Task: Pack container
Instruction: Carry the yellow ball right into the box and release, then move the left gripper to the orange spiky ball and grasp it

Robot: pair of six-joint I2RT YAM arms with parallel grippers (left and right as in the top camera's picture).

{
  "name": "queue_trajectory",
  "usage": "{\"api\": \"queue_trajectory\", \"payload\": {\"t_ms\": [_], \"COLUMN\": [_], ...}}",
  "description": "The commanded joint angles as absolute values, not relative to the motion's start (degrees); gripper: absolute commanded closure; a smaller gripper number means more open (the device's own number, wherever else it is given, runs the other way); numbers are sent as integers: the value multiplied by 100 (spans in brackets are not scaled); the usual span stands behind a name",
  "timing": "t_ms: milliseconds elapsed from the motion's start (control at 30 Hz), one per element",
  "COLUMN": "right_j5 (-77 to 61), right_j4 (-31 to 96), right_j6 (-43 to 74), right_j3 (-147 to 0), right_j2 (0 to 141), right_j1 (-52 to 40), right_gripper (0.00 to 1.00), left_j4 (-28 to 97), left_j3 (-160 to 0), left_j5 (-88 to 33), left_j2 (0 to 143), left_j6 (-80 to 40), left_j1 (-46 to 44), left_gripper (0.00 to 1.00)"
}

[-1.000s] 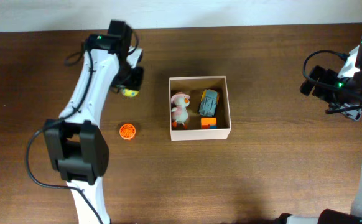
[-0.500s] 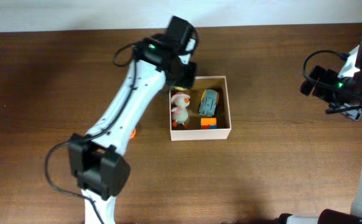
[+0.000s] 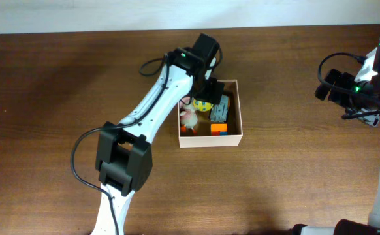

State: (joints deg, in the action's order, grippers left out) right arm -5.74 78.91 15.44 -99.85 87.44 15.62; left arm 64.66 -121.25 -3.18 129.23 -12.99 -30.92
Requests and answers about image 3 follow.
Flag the yellow and grey toy truck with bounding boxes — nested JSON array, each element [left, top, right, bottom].
[[210, 95, 230, 123]]

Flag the multicolour puzzle cube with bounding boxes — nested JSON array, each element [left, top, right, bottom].
[[210, 123, 228, 136]]

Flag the white duck toy pink hat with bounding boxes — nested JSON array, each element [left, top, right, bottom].
[[179, 97, 198, 136]]

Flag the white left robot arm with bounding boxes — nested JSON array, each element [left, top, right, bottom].
[[92, 34, 224, 234]]

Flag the yellow ball blue letters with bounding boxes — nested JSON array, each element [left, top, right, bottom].
[[193, 99, 214, 112]]

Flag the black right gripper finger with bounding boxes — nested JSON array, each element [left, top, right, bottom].
[[324, 69, 342, 85], [315, 84, 330, 101]]

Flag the beige open cardboard box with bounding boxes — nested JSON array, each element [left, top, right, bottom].
[[178, 80, 243, 148]]

